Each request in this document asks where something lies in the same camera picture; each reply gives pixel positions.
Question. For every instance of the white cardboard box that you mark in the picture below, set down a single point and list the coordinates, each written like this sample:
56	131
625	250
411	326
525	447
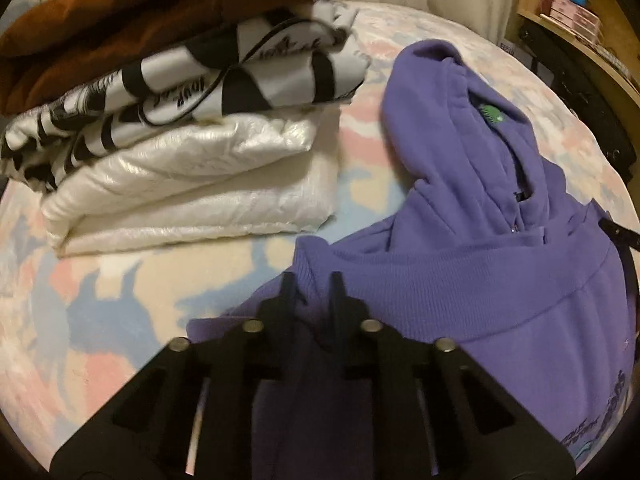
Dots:
509	50

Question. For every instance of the white folded garment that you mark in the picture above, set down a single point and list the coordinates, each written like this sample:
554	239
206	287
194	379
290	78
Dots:
190	195

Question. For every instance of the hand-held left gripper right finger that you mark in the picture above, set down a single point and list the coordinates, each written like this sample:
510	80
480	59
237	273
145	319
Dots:
339	305

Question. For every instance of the purple zip hoodie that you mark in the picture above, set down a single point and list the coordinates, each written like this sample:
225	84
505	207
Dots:
450	285

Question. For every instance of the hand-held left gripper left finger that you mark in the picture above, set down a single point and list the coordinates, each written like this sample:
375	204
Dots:
287	305

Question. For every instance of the brown folded garment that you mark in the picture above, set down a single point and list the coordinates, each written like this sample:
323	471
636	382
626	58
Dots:
100	25

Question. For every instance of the pink drawer organiser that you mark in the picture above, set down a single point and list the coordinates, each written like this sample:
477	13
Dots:
570	17

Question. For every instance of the pastel cat print blanket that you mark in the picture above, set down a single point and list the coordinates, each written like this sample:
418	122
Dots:
100	320

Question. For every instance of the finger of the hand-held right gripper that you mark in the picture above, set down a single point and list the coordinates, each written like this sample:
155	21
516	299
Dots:
617	234

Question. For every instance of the black and white patterned garment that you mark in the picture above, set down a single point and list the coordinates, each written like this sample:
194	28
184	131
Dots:
200	90

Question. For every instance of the black bag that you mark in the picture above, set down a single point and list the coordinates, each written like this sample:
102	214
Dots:
575	85

